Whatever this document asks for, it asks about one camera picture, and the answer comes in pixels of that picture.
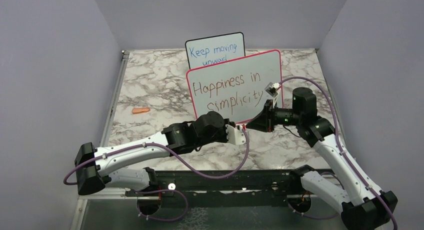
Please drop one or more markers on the black mounting rail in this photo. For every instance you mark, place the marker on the black mounting rail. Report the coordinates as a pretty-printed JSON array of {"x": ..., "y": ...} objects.
[{"x": 246, "y": 188}]

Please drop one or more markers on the black framed whiteboard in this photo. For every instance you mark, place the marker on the black framed whiteboard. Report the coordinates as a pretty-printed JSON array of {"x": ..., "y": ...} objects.
[{"x": 214, "y": 49}]

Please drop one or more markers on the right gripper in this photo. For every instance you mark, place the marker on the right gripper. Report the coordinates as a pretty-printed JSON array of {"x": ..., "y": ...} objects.
[{"x": 265, "y": 121}]

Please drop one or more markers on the aluminium table frame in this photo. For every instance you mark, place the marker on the aluminium table frame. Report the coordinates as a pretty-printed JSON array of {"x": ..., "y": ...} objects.
[{"x": 156, "y": 79}]

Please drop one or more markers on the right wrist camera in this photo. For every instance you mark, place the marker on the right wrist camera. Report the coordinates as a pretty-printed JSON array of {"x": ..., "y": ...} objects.
[{"x": 273, "y": 89}]

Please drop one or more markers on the orange marker cap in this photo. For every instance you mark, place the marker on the orange marker cap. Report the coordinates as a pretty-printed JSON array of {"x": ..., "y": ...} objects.
[{"x": 140, "y": 110}]

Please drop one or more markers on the pink framed whiteboard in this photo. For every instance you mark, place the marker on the pink framed whiteboard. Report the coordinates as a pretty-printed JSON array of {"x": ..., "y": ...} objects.
[{"x": 236, "y": 89}]

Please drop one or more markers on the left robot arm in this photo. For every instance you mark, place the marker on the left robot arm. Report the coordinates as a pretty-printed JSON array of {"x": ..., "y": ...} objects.
[{"x": 98, "y": 168}]

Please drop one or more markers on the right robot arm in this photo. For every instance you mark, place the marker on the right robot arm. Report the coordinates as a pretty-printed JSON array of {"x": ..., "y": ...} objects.
[{"x": 361, "y": 203}]

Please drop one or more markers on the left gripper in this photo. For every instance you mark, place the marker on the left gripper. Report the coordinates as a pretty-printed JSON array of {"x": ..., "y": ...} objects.
[{"x": 227, "y": 122}]

